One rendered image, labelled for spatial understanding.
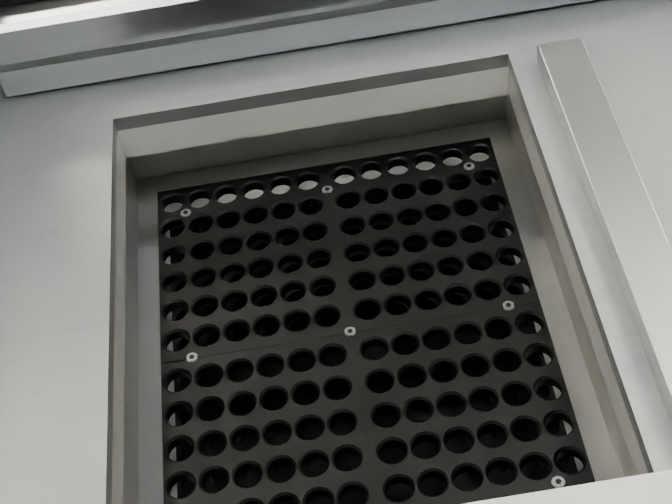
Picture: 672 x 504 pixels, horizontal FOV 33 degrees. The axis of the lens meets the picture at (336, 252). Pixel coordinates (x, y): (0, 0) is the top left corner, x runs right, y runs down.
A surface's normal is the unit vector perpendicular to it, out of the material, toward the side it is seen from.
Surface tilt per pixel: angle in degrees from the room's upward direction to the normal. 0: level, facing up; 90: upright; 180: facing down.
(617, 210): 0
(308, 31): 90
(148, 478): 0
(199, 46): 90
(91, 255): 0
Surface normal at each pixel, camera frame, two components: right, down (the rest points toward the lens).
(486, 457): -0.11, -0.65
